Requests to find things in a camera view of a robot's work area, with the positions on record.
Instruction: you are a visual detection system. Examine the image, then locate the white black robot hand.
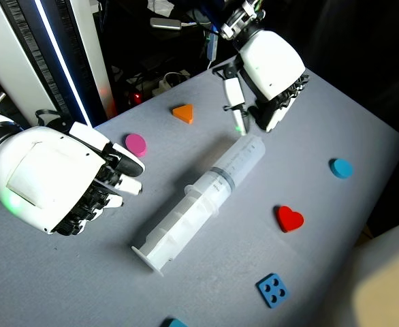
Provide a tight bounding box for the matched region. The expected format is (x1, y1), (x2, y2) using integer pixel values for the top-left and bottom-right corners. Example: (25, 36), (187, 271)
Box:
(212, 29), (311, 136)
(0, 121), (146, 236)

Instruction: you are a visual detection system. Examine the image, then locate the large clear plastic syringe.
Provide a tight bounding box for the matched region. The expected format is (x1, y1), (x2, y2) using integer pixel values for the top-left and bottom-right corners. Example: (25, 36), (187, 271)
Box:
(130, 134), (267, 276)

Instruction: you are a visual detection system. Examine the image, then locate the magenta oval block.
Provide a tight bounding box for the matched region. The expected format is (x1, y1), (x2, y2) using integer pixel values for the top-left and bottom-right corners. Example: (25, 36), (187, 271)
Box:
(124, 133), (148, 158)

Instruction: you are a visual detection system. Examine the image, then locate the orange triangle block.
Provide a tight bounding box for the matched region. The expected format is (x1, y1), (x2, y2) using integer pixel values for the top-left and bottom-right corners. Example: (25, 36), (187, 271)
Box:
(171, 104), (195, 125)

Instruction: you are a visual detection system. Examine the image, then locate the white power strip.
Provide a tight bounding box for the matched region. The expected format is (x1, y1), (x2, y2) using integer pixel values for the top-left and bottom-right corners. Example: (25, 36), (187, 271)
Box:
(150, 69), (191, 98)

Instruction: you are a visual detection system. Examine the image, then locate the flat silver grey device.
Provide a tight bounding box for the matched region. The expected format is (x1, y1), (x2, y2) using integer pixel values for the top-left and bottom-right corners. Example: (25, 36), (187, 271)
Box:
(149, 16), (182, 31)

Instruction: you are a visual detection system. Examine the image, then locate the blue round disc block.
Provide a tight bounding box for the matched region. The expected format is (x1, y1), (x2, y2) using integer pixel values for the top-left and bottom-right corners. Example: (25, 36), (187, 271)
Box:
(328, 157), (355, 180)

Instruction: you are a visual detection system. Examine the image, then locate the white column with light strip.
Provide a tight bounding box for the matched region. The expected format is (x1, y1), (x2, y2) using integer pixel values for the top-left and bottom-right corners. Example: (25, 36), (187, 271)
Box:
(0, 0), (117, 137)

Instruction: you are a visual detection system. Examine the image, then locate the red heart block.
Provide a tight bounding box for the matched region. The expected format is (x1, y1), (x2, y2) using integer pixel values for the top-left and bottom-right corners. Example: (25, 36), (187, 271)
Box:
(274, 204), (305, 234)

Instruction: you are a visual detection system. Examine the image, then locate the grey table cloth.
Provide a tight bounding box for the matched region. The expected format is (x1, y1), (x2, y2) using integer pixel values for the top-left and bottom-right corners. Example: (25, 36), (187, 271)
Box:
(0, 56), (399, 327)

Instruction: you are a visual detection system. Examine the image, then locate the teal blue block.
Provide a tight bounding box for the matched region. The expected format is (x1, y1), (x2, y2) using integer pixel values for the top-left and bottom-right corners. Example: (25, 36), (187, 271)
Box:
(160, 317), (189, 327)

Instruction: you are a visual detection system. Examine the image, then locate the blue square four-hole block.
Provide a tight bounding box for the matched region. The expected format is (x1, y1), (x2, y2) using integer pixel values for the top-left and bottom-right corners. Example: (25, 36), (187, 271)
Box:
(255, 272), (292, 309)

